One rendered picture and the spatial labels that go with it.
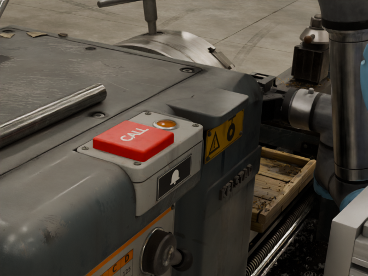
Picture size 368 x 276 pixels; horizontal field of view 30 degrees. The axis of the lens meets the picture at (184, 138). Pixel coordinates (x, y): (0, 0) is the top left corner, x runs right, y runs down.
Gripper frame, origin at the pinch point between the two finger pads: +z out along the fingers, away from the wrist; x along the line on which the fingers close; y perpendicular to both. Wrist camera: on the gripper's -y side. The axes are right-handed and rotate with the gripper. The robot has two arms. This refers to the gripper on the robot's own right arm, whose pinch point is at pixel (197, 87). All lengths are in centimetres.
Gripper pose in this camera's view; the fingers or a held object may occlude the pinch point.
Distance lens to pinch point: 139.6
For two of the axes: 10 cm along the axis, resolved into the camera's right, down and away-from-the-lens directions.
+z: -8.7, -2.4, 4.4
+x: 0.6, -9.2, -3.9
